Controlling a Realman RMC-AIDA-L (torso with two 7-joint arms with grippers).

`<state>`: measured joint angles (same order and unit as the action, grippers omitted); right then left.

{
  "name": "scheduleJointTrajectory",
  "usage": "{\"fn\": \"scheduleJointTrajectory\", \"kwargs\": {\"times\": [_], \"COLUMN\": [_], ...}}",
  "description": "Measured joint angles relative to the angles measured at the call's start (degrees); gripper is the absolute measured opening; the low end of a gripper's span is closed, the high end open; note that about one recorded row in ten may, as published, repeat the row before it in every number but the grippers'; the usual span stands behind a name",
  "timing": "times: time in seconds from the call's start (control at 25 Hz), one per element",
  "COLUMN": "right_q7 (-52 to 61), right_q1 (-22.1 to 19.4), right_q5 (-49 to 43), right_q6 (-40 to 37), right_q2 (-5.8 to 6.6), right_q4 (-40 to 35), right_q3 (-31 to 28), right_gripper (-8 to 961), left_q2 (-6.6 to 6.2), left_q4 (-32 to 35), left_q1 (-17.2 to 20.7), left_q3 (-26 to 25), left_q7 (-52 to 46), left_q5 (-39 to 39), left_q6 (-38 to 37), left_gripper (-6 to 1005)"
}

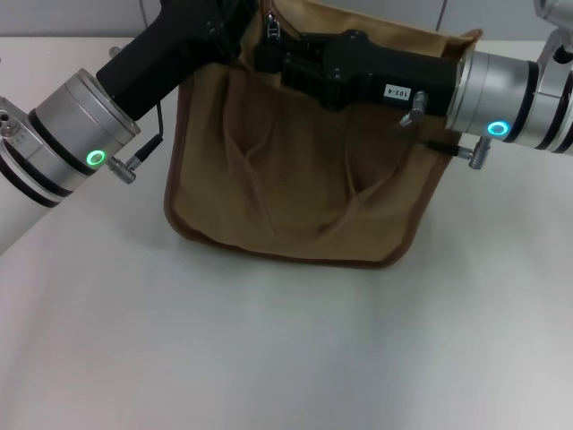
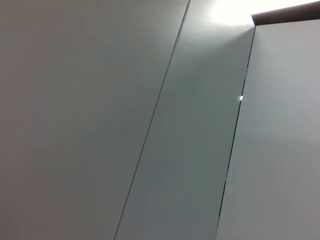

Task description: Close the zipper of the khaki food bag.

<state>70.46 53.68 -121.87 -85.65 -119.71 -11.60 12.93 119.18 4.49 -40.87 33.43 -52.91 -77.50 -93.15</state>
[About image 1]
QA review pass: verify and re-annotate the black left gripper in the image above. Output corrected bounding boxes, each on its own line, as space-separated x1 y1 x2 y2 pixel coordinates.
95 0 261 123

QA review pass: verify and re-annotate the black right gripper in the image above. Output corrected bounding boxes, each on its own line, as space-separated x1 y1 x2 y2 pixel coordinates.
253 28 466 119

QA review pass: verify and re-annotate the silver metal zipper pull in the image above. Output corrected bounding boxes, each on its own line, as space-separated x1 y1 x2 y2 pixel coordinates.
264 12 283 40

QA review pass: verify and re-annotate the khaki canvas food bag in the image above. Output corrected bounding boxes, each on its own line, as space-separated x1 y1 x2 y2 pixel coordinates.
163 0 484 271

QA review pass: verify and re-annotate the left gripper cable with connectors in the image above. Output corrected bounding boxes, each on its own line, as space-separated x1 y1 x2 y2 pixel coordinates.
104 47 166 185

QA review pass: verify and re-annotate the gripper cable with connectors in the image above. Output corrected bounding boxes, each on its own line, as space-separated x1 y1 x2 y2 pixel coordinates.
388 90 492 171
104 47 166 185

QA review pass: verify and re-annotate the right gripper cable with connectors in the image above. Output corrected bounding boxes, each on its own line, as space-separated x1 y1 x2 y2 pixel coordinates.
388 90 492 171

